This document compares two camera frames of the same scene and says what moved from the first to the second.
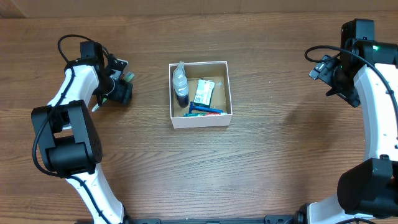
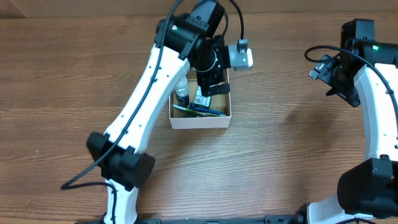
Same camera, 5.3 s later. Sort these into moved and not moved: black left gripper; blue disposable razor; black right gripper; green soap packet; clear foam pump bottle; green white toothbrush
Moved: black left gripper; green white toothbrush
Not moved: black right gripper; clear foam pump bottle; green soap packet; blue disposable razor
